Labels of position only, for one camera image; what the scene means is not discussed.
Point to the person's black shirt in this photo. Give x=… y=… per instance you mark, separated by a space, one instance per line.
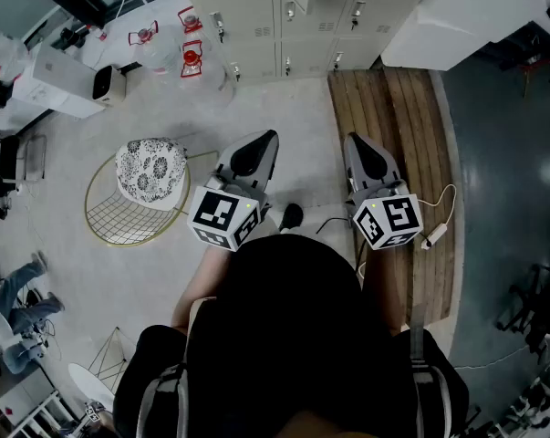
x=293 y=336

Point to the clear plastic bag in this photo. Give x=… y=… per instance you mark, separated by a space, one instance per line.
x=1 y=53

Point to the person's left forearm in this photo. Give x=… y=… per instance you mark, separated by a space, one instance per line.
x=201 y=281

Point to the person's right forearm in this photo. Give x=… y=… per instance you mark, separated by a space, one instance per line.
x=386 y=285

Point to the white cardboard box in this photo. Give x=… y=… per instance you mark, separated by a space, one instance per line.
x=55 y=76

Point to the black metal stand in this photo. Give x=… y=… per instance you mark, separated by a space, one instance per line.
x=536 y=308

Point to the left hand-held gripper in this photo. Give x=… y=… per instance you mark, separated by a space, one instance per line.
x=220 y=212

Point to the wooden plank platform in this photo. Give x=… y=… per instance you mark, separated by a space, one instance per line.
x=384 y=107

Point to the water jug with red cap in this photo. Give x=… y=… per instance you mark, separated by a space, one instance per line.
x=191 y=57

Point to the grey metal locker cabinet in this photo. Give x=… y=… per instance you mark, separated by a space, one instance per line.
x=242 y=3

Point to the beige bin black opening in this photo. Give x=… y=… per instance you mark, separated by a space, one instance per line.
x=102 y=82

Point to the white round side table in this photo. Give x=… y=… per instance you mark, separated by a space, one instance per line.
x=90 y=383

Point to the person's black shoe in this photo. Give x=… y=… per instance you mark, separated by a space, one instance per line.
x=292 y=217

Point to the large white box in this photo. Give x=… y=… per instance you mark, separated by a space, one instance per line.
x=461 y=12

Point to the white metal rack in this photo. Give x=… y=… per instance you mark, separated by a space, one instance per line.
x=23 y=395

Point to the floral patterned cushion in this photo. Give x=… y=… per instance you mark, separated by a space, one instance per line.
x=149 y=171

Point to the black flask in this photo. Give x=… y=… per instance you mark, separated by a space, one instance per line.
x=71 y=38

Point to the black chair metal frame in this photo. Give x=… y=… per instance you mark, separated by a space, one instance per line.
x=10 y=158

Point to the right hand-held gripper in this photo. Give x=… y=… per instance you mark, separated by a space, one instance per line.
x=388 y=219

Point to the small bottle red label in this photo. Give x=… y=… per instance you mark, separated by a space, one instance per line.
x=102 y=34

